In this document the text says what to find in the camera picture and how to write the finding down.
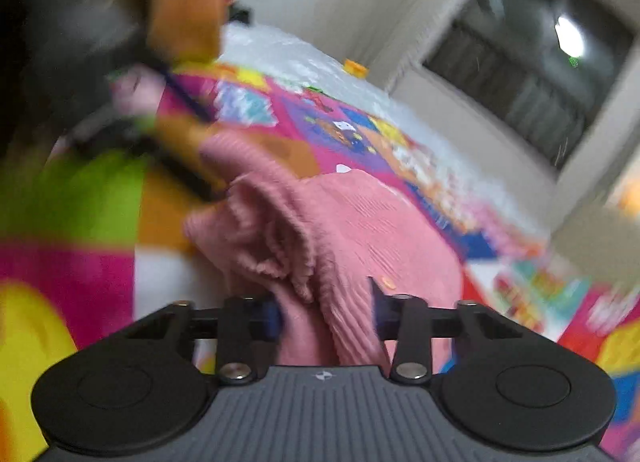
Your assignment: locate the dark framed window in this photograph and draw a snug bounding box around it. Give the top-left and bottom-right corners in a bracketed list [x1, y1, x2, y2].
[422, 0, 634, 170]

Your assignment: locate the small yellow toy block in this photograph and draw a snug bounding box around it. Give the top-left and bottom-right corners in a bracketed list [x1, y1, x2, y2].
[343, 59, 369, 80]

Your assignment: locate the pink knit sweater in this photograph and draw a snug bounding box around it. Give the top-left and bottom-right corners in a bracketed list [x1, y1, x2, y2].
[184, 130, 463, 368]

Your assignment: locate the colourful cartoon play mat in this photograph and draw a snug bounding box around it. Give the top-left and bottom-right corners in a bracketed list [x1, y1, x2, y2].
[1, 64, 639, 461]

